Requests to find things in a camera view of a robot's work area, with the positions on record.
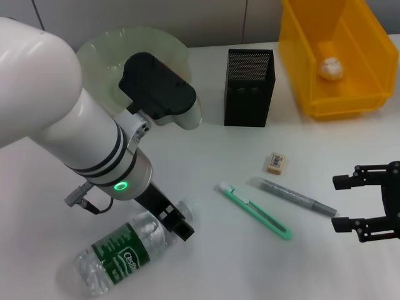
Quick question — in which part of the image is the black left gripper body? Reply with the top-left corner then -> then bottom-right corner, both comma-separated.
135,182 -> 176,222

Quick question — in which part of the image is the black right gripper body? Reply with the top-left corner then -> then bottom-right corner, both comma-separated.
380,160 -> 400,241

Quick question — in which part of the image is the clear green-label water bottle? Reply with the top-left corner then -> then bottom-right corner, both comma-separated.
74,199 -> 201,298

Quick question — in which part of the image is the beige barcode eraser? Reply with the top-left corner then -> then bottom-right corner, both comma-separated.
266,152 -> 288,174

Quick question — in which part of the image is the mint green utility knife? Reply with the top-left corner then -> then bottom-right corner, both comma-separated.
214,181 -> 293,241

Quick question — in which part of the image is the white paper ball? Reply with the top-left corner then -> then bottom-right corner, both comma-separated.
317,57 -> 344,81

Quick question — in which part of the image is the grey marker pen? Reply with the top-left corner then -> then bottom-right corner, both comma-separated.
249,176 -> 338,218

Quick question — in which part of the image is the black mesh pen holder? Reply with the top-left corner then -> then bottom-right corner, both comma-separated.
224,48 -> 278,128

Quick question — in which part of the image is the yellow plastic bin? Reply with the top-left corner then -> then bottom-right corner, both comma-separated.
277,0 -> 400,121

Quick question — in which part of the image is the pale green wavy glass bowl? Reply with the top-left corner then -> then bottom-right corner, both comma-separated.
76,27 -> 192,113

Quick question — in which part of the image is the left gripper cable with plugs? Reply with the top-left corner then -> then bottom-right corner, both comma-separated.
64,182 -> 115,216

